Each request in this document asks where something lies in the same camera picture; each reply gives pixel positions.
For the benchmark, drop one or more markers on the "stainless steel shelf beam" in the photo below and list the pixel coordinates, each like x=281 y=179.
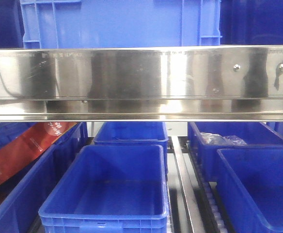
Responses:
x=207 y=83

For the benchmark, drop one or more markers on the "blue crate on upper shelf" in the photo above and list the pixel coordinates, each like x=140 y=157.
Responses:
x=61 y=24

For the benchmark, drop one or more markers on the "rear centre blue bin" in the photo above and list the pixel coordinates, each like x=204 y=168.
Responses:
x=134 y=133

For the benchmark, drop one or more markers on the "blue bin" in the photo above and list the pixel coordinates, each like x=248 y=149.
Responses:
x=256 y=205
x=134 y=133
x=110 y=189
x=263 y=147
x=25 y=192

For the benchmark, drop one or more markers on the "rear right blue bin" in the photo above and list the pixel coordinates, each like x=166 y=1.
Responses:
x=263 y=147

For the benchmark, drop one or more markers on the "clear plastic bag in bin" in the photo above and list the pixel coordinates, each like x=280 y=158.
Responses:
x=217 y=139

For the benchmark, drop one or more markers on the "front centre blue bin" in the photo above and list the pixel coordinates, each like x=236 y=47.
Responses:
x=110 y=189

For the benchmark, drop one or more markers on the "steel roller track divider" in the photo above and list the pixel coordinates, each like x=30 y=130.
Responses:
x=194 y=221

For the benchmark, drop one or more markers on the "front right blue bin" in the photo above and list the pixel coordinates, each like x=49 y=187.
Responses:
x=256 y=205

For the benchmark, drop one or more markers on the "red packaging bag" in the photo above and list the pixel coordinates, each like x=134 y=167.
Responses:
x=29 y=146

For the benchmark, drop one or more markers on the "left blue bin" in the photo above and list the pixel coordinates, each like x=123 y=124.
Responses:
x=25 y=192

